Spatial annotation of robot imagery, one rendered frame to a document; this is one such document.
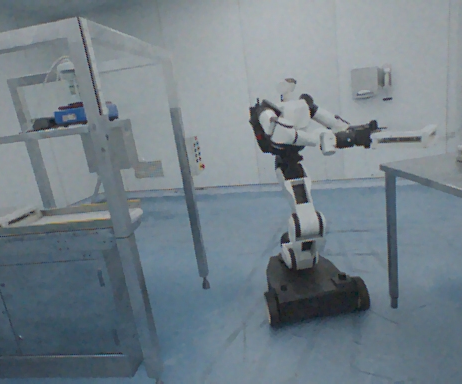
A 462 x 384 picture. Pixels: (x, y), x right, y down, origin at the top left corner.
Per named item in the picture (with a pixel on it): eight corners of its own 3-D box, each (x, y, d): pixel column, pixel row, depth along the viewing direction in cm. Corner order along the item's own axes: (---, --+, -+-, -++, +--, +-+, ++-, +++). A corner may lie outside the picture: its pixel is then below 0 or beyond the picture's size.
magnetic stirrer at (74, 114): (121, 119, 170) (117, 100, 168) (98, 123, 150) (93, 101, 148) (84, 125, 174) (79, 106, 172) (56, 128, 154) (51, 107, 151)
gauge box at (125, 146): (139, 164, 178) (131, 124, 173) (130, 168, 168) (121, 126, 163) (100, 169, 183) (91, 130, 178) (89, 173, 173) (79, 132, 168)
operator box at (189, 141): (204, 170, 253) (198, 134, 247) (198, 175, 237) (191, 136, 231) (196, 171, 254) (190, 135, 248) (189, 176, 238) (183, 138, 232)
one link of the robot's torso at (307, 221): (292, 242, 203) (274, 175, 226) (322, 237, 204) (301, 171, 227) (296, 231, 190) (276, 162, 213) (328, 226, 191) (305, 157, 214)
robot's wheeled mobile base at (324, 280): (257, 276, 264) (252, 234, 255) (325, 264, 267) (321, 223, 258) (276, 327, 202) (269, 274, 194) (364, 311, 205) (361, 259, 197)
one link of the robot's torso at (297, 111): (248, 160, 214) (240, 100, 205) (277, 149, 239) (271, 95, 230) (291, 159, 196) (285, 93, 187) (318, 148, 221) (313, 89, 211)
